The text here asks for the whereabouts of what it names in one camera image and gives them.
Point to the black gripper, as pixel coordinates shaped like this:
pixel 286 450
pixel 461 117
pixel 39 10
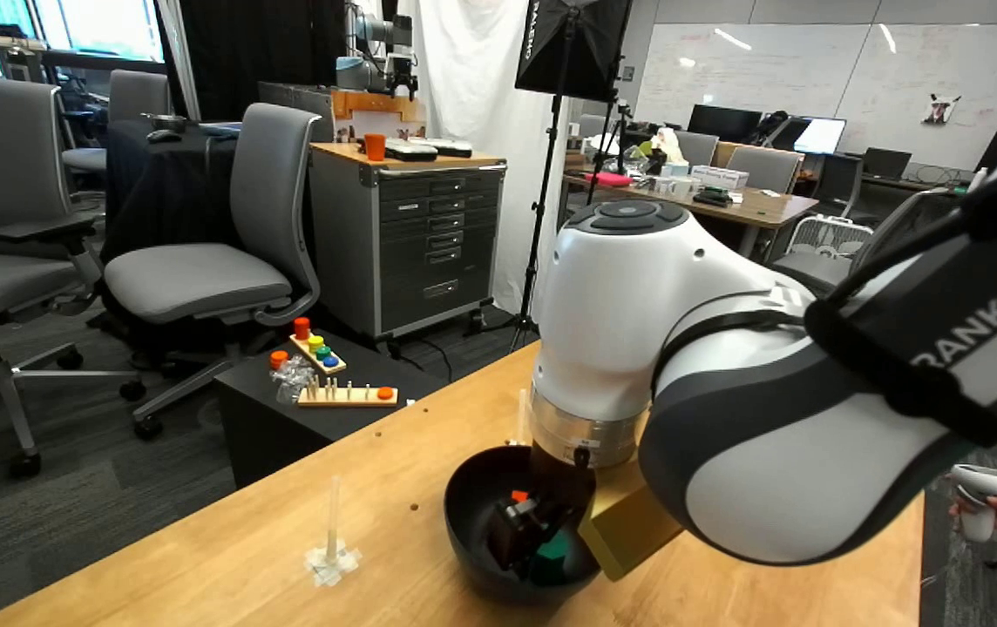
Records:
pixel 561 472

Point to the white handheld controller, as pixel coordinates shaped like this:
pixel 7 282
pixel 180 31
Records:
pixel 989 477

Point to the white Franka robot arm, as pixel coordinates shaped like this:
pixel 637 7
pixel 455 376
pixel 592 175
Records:
pixel 755 349

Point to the black bowl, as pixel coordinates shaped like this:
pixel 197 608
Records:
pixel 470 551

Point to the clear plastic stand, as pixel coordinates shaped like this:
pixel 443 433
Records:
pixel 334 557
pixel 518 418

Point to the wooden toy board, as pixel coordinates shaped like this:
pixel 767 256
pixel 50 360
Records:
pixel 346 393

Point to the black low table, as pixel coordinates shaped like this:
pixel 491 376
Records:
pixel 277 428

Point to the colourful peg toy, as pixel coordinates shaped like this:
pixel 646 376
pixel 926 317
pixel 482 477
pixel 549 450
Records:
pixel 314 349

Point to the orange capped clear bottle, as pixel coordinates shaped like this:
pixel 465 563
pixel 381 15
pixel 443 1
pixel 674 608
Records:
pixel 286 374

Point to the grey metal drawer cabinet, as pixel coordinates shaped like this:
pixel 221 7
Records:
pixel 405 245

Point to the black light stand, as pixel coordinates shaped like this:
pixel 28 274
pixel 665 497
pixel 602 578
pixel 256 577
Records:
pixel 543 196

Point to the dark flat device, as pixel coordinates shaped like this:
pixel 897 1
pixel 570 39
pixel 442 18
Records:
pixel 455 148

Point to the white flat device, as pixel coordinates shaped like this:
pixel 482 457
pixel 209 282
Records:
pixel 412 148

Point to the cluttered wooden desk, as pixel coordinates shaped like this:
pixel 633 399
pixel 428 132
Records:
pixel 755 205

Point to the orange cup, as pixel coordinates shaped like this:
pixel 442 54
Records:
pixel 374 148

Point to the white curtain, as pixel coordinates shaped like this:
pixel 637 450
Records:
pixel 465 117

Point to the orange labelled box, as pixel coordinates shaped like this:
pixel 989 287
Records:
pixel 379 110

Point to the black computer monitor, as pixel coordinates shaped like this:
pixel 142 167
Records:
pixel 725 122

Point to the black cloth covered table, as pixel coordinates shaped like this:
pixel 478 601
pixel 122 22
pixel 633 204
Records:
pixel 168 187

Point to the black softbox light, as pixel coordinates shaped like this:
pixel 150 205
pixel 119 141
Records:
pixel 570 46

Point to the black curtain panel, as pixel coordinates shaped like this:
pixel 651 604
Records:
pixel 266 46

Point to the bright window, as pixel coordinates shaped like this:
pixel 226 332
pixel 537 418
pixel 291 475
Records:
pixel 92 22

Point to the yellowish wrist camera box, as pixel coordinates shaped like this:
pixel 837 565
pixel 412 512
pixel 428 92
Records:
pixel 625 535

